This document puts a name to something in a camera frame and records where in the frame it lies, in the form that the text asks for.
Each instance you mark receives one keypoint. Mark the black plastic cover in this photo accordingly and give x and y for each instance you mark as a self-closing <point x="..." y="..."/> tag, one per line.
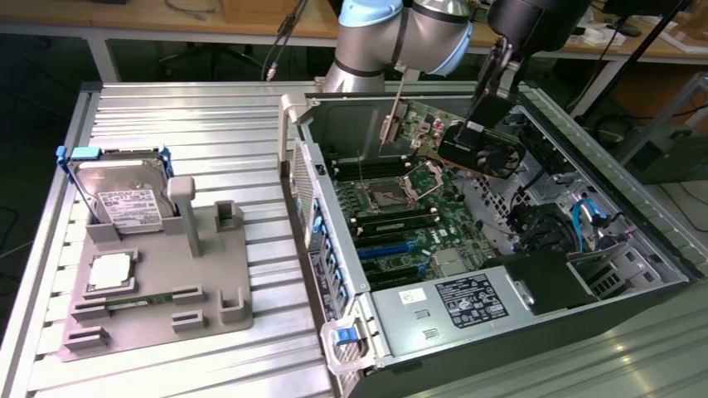
<point x="541" y="282"/>

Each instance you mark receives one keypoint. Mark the grey computer tower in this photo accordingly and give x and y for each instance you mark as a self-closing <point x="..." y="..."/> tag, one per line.
<point x="675" y="157"/>

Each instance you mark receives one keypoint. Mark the grey parts rack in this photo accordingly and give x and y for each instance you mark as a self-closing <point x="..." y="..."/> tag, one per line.
<point x="160" y="273"/>

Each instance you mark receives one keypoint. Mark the blue case latch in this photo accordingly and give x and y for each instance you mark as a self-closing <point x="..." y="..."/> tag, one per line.
<point x="344" y="336"/>

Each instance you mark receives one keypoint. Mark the black installed RAM stick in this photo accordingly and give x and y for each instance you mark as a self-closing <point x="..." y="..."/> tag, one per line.
<point x="395" y="226"/>

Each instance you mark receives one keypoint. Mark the wooden desk with white frame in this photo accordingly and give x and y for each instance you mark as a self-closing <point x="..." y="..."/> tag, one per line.
<point x="137" y="16"/>

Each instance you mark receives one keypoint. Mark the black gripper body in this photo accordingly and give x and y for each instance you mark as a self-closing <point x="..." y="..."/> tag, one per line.
<point x="536" y="20"/>

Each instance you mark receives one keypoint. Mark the CPU socket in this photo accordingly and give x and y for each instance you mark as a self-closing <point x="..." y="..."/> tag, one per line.
<point x="387" y="197"/>

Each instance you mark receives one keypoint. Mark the grey vented disk bay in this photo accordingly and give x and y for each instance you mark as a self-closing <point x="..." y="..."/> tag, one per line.
<point x="608" y="278"/>

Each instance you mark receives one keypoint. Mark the green RAM stick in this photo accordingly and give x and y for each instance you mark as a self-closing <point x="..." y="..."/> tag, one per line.
<point x="137" y="300"/>

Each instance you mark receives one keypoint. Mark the thin locking lever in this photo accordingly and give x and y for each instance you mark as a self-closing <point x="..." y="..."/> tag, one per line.
<point x="361" y="168"/>

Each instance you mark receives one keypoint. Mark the hard disk in blue carrier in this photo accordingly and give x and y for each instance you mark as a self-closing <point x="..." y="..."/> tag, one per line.
<point x="127" y="203"/>

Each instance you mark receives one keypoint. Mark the metal socket cover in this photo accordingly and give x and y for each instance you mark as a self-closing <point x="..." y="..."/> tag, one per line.
<point x="424" y="165"/>

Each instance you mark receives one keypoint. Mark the black chair base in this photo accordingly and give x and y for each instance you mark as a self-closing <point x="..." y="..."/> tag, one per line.
<point x="212" y="51"/>

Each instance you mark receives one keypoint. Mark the aluminium frame post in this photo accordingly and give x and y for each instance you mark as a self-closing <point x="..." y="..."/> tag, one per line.
<point x="697" y="81"/>

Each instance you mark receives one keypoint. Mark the black expansion slot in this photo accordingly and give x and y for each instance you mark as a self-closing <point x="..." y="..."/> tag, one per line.
<point x="395" y="275"/>

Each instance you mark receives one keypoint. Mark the wooden desk with clutter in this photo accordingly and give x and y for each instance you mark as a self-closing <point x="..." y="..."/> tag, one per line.
<point x="592" y="49"/>

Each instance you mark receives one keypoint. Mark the black monitor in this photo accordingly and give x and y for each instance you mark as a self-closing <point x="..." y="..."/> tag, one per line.
<point x="636" y="6"/>

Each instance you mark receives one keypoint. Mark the silver CPU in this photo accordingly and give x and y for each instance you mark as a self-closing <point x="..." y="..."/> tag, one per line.
<point x="112" y="271"/>

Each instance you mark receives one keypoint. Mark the black graphics card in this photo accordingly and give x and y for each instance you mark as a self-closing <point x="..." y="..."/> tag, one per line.
<point x="487" y="157"/>

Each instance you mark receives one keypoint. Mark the black tripod pole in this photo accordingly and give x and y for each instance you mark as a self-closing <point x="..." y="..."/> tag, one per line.
<point x="640" y="47"/>

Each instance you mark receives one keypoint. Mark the blue expansion slot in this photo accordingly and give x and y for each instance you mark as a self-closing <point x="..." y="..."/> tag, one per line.
<point x="387" y="250"/>

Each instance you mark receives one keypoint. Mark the open PC case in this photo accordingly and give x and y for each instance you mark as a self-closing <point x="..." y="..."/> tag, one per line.
<point x="343" y="248"/>

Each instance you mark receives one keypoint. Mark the metal disk bay cage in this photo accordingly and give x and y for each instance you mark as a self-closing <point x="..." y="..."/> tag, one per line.
<point x="497" y="195"/>

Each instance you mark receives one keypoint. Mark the green motherboard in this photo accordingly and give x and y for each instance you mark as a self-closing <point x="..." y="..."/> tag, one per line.
<point x="459" y="224"/>

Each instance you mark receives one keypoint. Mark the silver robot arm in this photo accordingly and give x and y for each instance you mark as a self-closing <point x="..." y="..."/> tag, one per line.
<point x="376" y="41"/>

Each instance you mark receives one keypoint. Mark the grey power supply unit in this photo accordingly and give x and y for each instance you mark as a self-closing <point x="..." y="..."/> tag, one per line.
<point x="443" y="323"/>

